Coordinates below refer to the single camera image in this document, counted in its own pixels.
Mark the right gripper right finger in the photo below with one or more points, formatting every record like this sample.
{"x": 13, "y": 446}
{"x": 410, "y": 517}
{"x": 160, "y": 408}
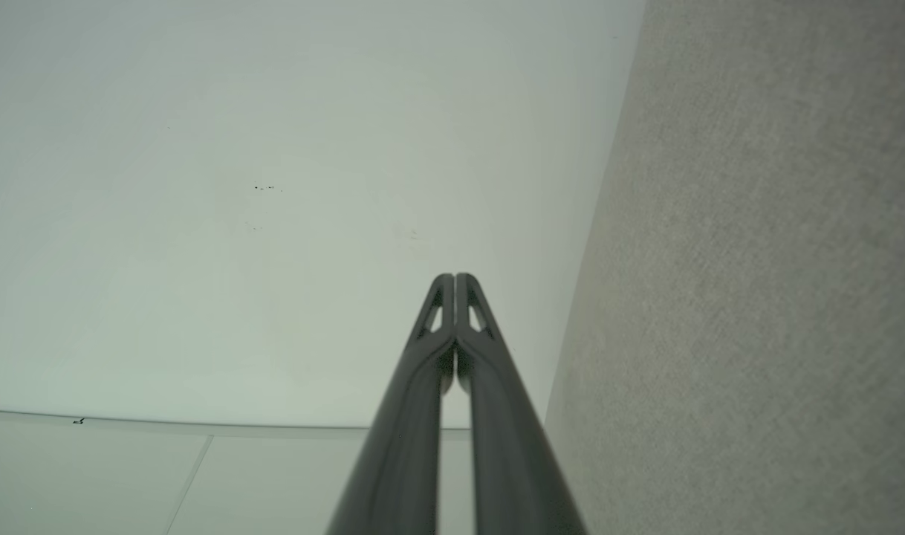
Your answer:
{"x": 512, "y": 461}

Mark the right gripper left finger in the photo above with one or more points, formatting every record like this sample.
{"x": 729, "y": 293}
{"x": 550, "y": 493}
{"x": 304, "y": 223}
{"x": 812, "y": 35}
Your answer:
{"x": 400, "y": 446}

